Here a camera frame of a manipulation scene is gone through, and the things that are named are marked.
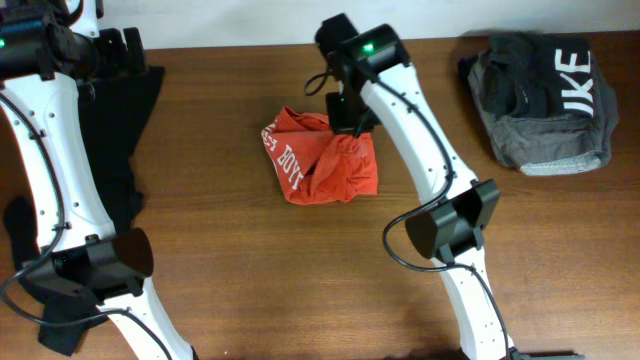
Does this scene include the black folded shirt white letters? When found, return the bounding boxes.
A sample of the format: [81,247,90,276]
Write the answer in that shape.
[458,32,595,118]

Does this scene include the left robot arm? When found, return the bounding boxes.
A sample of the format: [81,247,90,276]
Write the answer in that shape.
[1,1,196,359]

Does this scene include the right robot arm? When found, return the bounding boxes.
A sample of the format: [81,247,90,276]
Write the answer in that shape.
[314,13,526,360]

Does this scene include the red t-shirt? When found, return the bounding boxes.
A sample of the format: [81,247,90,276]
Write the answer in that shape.
[261,107,379,206]

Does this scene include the grey folded garment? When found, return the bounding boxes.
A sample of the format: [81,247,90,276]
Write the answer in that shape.
[463,55,619,176]

